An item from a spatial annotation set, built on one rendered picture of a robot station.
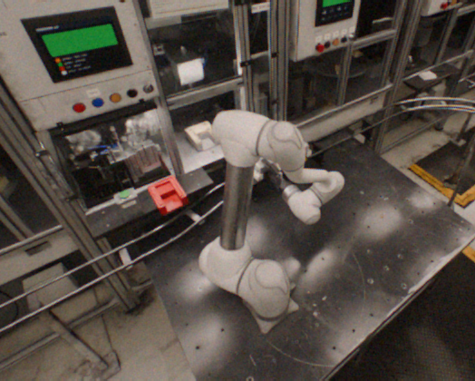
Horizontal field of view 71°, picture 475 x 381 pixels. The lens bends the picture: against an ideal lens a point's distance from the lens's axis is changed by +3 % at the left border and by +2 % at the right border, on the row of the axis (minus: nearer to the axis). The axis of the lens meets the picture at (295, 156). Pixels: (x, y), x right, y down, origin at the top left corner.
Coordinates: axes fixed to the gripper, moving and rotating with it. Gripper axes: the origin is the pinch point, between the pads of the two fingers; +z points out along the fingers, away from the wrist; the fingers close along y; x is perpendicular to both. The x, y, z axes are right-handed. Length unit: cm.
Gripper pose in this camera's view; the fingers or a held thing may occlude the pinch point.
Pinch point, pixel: (266, 166)
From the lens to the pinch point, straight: 173.0
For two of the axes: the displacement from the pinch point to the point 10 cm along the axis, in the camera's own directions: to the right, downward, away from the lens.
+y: 0.6, -7.2, -6.9
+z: -5.9, -5.8, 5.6
